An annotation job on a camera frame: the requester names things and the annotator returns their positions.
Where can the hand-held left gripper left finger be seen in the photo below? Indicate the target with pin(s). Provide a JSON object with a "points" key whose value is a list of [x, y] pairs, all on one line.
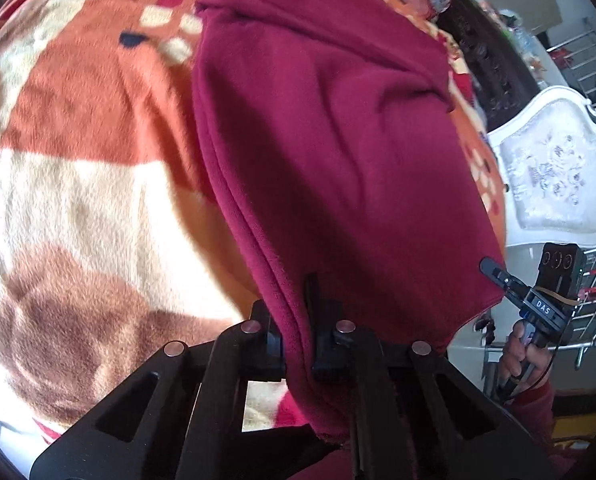
{"points": [[268, 355]]}

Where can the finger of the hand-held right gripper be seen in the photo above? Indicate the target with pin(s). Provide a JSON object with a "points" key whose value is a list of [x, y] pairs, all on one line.
{"points": [[503, 280]]}

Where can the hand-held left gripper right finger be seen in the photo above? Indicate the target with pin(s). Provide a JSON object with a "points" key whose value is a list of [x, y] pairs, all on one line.
{"points": [[328, 355]]}

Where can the maroon long-sleeved shirt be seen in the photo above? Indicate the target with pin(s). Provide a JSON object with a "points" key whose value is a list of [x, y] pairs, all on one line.
{"points": [[338, 135]]}

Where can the person's right forearm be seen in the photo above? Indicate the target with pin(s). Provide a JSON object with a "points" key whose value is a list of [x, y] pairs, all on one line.
{"points": [[543, 420]]}

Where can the person's right hand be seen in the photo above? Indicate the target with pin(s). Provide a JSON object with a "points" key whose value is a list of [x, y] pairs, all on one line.
{"points": [[510, 355]]}

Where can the dark carved wooden cabinet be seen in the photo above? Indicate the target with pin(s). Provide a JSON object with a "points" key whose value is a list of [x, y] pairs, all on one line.
{"points": [[493, 60]]}

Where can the metal stair railing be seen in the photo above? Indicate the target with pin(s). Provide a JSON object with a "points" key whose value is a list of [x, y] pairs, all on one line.
{"points": [[583, 60]]}

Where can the orange and red printed blanket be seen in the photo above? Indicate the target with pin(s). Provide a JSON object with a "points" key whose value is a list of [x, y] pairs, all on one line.
{"points": [[77, 185]]}

